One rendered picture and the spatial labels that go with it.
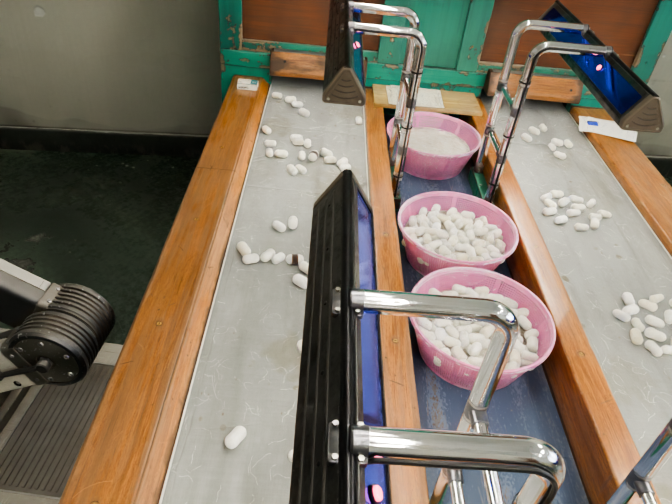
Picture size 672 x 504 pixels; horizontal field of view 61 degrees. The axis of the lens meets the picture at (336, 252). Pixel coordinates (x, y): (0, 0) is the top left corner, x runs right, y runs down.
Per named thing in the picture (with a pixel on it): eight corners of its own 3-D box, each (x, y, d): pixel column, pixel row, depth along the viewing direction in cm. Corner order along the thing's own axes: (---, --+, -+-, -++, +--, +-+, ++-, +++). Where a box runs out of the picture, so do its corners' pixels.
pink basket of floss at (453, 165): (432, 196, 151) (439, 165, 145) (363, 154, 165) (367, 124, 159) (491, 168, 166) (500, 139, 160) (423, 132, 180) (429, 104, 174)
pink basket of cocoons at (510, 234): (424, 306, 117) (433, 272, 111) (373, 231, 136) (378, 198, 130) (530, 284, 126) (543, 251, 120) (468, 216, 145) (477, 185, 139)
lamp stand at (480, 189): (480, 219, 144) (534, 42, 117) (467, 178, 160) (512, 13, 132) (553, 225, 145) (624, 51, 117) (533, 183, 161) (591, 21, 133)
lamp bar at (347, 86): (321, 103, 104) (324, 64, 99) (329, 6, 152) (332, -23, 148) (365, 107, 104) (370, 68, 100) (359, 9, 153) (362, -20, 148)
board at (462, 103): (373, 107, 170) (374, 103, 169) (372, 87, 182) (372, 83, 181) (481, 116, 172) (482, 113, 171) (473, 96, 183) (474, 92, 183)
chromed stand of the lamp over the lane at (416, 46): (323, 206, 143) (340, 24, 115) (326, 166, 158) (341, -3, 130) (398, 212, 143) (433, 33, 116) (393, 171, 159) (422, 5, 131)
